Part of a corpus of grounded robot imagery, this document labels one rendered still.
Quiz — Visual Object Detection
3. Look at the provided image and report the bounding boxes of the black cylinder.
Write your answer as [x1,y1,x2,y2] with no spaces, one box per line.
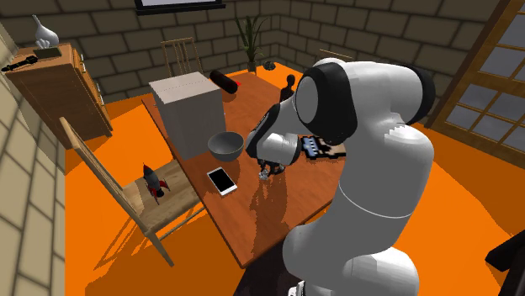
[209,69,240,95]

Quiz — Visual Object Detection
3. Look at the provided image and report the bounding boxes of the potted green plant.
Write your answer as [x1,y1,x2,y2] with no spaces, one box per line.
[235,15,268,75]

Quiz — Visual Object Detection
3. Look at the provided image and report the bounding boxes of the beige cardboard box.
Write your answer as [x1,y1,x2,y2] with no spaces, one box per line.
[148,71,228,161]

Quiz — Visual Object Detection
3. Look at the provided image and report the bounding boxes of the light wooden chair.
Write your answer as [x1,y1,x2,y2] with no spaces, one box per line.
[58,116,207,268]
[160,37,204,78]

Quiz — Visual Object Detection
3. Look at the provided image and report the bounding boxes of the dark-framed wall picture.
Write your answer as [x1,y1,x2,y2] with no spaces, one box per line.
[134,0,227,16]

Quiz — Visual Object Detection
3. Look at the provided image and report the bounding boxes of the wooden dining table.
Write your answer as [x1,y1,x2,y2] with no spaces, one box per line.
[141,61,350,270]

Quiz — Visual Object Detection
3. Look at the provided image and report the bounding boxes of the black elongated tool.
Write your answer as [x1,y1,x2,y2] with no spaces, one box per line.
[0,55,40,73]

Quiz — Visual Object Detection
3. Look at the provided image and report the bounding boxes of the wooden glazed door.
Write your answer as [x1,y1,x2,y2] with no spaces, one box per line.
[423,0,525,170]

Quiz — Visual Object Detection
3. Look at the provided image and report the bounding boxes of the dark furniture piece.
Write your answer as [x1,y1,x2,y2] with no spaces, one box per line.
[485,228,525,296]

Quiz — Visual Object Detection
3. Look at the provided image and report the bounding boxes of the wooden chest of drawers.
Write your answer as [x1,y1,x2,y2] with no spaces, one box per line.
[3,42,114,151]

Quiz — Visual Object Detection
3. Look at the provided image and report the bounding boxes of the dark flat book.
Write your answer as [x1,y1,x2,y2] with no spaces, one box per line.
[33,46,63,61]

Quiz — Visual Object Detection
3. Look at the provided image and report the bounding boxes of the grey and red toy rocket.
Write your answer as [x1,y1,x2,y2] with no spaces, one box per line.
[141,162,172,205]

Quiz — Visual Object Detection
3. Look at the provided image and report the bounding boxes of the white long-necked vase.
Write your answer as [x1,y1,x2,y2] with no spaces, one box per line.
[32,14,60,50]

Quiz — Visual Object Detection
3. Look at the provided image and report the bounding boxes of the white smartphone with black screen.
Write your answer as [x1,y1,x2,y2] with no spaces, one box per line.
[206,166,238,198]

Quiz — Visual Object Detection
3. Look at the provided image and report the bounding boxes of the dark robot stand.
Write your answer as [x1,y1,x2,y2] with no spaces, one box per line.
[232,246,305,296]

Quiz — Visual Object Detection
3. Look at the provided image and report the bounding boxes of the black human figurine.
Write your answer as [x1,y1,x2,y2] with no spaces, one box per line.
[278,74,297,104]

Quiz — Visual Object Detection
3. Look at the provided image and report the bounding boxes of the grey bowl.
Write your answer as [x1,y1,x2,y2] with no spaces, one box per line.
[207,130,246,163]

